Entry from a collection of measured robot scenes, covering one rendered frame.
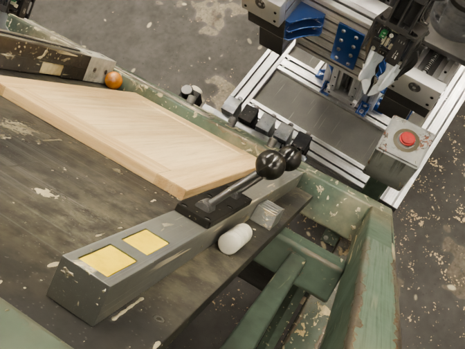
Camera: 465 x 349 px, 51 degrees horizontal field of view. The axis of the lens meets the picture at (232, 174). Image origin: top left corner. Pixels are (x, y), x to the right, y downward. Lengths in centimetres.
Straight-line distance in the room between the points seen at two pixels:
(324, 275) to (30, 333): 80
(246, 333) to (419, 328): 163
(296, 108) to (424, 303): 97
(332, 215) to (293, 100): 99
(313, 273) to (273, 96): 133
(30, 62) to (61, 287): 84
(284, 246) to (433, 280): 135
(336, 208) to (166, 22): 172
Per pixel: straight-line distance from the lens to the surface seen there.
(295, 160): 71
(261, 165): 59
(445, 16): 140
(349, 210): 130
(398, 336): 59
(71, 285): 43
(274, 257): 100
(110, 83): 144
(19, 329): 24
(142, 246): 49
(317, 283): 100
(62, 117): 90
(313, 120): 216
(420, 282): 225
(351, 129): 217
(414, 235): 229
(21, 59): 119
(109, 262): 44
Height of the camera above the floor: 210
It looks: 68 degrees down
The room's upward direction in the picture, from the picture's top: 5 degrees counter-clockwise
